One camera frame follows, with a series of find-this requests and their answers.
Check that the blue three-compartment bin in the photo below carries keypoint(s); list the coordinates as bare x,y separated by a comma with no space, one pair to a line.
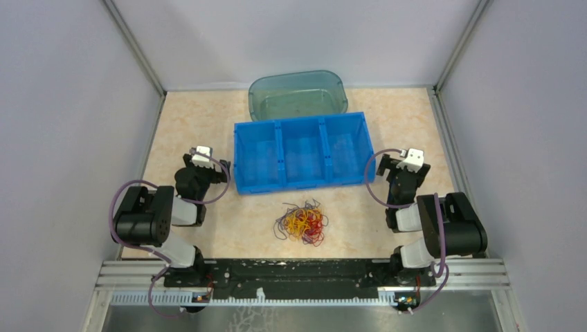
302,153

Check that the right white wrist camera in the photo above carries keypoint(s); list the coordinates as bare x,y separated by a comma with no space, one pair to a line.
412,160

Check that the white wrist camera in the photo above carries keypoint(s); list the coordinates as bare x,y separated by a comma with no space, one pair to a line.
200,156
412,160

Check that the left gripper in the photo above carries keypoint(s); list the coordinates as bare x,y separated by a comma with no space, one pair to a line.
218,176

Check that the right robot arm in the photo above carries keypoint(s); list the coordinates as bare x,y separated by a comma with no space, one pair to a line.
449,225

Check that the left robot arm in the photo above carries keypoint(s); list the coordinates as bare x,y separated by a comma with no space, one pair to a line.
145,218

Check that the white slotted cable duct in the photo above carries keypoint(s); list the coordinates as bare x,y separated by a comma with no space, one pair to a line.
186,298

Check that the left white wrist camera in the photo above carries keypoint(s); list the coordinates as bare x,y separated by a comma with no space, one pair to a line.
200,156

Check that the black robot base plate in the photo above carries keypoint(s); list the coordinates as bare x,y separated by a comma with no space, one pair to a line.
292,279

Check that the teal translucent plastic tub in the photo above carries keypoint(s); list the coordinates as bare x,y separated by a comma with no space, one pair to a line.
294,95

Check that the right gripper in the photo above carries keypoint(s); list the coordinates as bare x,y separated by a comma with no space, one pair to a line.
390,164

